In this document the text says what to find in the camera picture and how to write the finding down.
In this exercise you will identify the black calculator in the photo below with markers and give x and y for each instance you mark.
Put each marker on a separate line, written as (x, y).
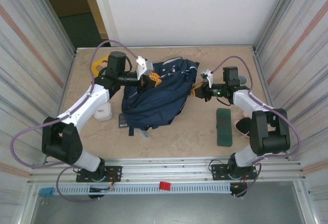
(123, 120)

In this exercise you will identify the grey cup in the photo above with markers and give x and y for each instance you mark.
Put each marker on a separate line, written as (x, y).
(244, 80)

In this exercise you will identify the black power connector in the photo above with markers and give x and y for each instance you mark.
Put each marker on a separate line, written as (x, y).
(235, 188)

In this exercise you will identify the green pencil case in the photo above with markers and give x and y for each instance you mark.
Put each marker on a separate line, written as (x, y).
(224, 126)

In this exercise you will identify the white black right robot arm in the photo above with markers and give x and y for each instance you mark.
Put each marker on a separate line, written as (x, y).
(269, 131)

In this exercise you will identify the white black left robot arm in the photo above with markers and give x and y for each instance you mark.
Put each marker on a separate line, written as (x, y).
(84, 106)

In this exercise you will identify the yellow cartoon book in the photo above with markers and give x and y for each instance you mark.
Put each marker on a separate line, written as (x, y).
(98, 65)

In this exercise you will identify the red block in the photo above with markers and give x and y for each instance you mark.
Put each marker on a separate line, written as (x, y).
(164, 185)

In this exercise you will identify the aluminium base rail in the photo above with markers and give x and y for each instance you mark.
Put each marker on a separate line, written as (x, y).
(166, 168)

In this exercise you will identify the blue clip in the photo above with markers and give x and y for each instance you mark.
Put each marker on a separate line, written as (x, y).
(46, 191)

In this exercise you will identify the navy blue backpack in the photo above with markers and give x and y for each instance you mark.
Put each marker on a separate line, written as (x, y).
(159, 101)

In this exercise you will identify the grey metal shelf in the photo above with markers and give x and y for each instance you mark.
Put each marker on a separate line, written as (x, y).
(164, 211)

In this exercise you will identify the aluminium frame post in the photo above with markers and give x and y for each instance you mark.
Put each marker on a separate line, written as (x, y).
(260, 42)
(69, 45)

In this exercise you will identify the clear pen packet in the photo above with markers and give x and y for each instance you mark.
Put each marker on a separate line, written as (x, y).
(144, 133)

